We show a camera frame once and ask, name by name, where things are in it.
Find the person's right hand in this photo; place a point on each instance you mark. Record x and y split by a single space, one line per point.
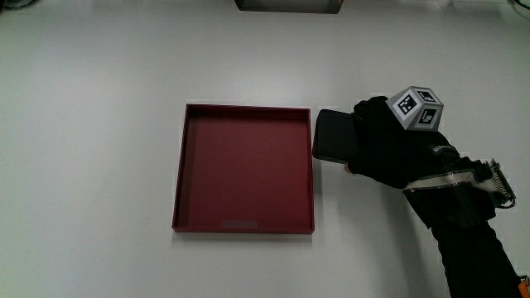
385 149

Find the red square tray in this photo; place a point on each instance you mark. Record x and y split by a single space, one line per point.
248 174

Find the dark grey box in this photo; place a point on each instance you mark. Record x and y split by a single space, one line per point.
290 5

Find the orange object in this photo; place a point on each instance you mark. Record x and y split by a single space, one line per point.
526 287

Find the white desk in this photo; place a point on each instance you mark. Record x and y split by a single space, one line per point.
103 124

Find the black battery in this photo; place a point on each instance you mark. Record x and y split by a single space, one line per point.
335 136

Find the person's right forearm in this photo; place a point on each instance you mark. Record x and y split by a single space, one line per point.
468 240

